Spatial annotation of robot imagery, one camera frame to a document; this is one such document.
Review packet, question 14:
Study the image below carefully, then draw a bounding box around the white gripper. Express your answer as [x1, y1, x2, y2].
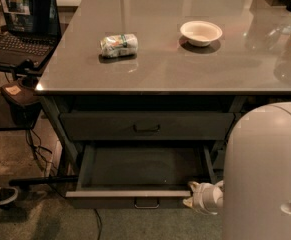
[183, 181, 224, 215]

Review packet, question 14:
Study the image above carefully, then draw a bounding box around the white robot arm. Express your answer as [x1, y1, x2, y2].
[183, 102, 291, 240]

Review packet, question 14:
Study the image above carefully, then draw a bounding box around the white paper bowl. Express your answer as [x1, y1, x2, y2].
[180, 21, 223, 47]

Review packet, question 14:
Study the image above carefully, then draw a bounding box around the wrapped snack package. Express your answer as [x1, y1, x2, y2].
[100, 34, 138, 58]

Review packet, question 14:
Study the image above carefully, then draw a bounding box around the black laptop stand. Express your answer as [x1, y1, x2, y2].
[0, 60, 79, 189]

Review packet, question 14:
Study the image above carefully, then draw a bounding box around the black laptop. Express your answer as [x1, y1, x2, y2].
[0, 0, 61, 71]

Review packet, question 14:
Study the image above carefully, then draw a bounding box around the black floor cable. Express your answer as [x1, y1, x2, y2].
[25, 129, 103, 240]

